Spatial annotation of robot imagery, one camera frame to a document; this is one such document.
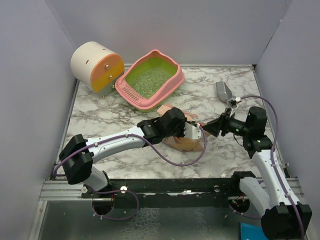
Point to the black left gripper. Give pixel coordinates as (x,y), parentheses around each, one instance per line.
(181,134)

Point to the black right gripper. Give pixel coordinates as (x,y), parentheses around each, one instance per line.
(222,123)

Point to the cat litter bag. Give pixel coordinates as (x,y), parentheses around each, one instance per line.
(179,143)

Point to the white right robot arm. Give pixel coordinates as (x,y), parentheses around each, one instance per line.
(282,215)

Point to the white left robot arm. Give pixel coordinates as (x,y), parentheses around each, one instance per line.
(80,154)

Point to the green litter pellets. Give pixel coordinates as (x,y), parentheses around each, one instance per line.
(148,83)

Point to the pink green litter box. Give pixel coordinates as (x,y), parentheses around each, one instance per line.
(154,59)

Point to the cream orange cylindrical cat house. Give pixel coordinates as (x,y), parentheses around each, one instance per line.
(97,67)

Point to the blue card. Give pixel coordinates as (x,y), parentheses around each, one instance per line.
(251,232)

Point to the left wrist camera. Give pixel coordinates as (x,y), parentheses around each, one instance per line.
(192,131)

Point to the aluminium frame rail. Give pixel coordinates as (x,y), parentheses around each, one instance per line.
(60,190)

